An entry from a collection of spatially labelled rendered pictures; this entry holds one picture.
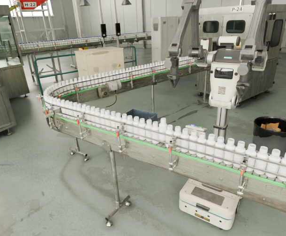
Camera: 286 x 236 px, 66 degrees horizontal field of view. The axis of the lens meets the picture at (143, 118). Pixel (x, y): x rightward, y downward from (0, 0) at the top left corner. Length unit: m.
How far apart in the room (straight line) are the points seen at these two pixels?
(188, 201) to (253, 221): 0.66
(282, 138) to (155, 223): 1.67
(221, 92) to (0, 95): 3.66
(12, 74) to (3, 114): 2.29
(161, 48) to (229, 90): 5.80
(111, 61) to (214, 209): 4.57
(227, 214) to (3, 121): 3.84
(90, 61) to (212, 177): 4.62
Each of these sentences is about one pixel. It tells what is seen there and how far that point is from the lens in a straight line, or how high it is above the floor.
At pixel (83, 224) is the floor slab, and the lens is 2.52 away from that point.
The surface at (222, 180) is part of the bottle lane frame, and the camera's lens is 1.54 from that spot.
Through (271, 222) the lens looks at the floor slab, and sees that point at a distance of 2.67.
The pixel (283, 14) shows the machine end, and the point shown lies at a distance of 6.09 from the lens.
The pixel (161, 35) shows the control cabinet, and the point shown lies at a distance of 7.56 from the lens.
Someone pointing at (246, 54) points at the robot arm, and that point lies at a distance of 1.39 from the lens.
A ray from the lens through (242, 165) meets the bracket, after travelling 1.36.
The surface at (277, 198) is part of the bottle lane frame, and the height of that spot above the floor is 0.90.
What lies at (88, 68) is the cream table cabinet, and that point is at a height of 0.81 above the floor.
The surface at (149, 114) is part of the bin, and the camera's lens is 2.34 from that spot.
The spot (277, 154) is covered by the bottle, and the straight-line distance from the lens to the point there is 1.40.
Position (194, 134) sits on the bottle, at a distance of 1.48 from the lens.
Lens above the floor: 1.85
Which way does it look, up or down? 24 degrees down
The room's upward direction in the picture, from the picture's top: 3 degrees counter-clockwise
